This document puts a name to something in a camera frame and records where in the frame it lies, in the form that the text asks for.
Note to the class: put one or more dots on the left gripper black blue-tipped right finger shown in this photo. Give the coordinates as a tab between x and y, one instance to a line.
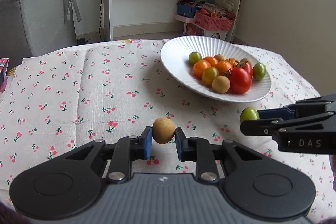
199	151

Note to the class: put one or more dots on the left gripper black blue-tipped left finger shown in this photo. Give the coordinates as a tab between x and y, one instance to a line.
124	152

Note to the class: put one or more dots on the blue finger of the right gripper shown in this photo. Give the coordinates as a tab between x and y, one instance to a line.
275	113

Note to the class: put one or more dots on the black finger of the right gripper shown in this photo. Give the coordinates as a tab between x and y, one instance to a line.
262	128

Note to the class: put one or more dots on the brown longan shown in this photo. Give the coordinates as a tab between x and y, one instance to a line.
219	57
163	130

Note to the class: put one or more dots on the big red tomato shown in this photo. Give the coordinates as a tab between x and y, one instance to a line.
240	81

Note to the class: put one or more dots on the pale yellow longan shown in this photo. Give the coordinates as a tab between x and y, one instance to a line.
221	84

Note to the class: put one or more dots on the light green tomato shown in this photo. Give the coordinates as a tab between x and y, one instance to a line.
259	71

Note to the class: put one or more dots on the red tomato with stem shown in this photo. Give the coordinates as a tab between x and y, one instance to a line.
245	64

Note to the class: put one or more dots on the yellow-brown tomato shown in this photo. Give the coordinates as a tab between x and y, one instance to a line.
209	75

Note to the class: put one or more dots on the orange mandarin with stem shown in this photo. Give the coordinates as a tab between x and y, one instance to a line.
233	61

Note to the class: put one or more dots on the tan longan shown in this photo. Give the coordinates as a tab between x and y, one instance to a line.
245	59

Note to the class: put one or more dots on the orange cherry tomato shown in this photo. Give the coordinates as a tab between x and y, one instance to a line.
199	67

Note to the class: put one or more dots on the dark green tomato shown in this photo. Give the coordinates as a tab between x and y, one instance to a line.
194	57

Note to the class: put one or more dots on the large orange mandarin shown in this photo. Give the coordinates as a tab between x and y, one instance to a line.
224	68

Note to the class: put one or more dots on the cherry print tablecloth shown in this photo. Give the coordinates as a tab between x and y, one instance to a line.
64	99

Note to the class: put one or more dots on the small orange tomato in plate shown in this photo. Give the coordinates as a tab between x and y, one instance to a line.
211	60

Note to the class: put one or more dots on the white ribbed plate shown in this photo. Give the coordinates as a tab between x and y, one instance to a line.
174	57

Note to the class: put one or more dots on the red plastic basket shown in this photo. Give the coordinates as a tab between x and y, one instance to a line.
213	24

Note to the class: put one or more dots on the blue plastic basket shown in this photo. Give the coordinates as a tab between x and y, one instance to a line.
187	10

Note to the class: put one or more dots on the patterned box at left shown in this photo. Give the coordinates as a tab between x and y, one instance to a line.
4	62

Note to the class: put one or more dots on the grey sofa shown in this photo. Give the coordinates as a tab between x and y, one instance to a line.
32	28

